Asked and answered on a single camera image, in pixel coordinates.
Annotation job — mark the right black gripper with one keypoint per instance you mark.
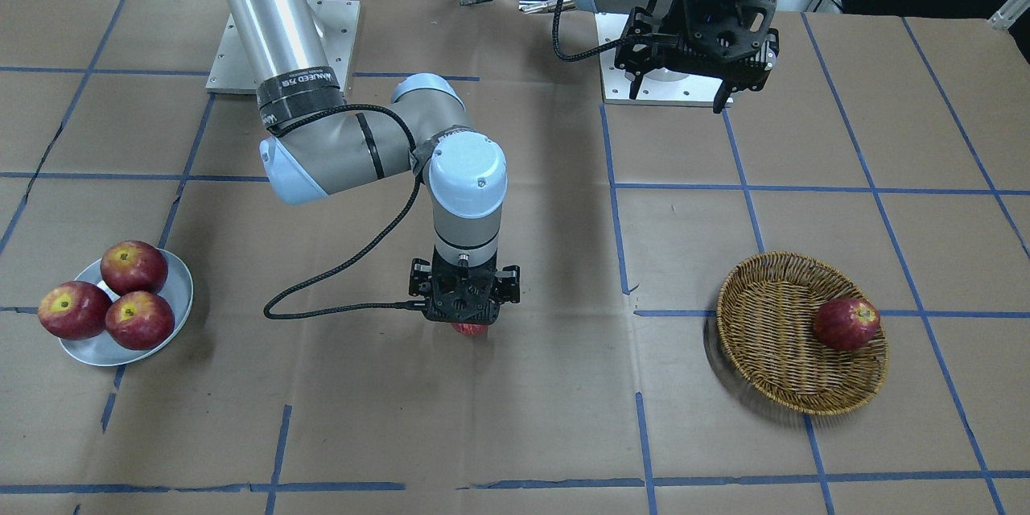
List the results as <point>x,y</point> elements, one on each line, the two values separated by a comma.
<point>419,280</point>

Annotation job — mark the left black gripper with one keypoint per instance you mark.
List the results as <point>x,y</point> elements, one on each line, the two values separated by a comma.
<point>681,13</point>

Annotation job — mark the red yellow transferred apple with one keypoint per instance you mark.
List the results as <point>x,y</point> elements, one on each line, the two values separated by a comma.
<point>470,329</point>

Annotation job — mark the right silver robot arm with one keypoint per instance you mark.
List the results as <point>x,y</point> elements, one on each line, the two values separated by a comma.
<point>318,145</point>

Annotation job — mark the woven wicker basket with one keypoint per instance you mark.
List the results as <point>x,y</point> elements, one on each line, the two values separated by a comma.
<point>765,314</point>

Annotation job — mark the red apple in basket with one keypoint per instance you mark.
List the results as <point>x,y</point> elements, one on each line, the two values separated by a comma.
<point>846,324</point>

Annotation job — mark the red apple plate front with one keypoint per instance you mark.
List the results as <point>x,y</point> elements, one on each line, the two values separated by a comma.
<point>140,321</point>

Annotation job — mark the red apple plate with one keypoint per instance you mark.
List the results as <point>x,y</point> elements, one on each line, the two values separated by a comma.
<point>74,310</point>
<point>131,265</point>
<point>140,321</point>

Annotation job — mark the red apple plate back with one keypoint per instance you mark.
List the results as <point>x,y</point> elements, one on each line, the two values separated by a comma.
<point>131,265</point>

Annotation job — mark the light blue plate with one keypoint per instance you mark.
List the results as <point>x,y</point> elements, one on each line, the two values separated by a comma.
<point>102,351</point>

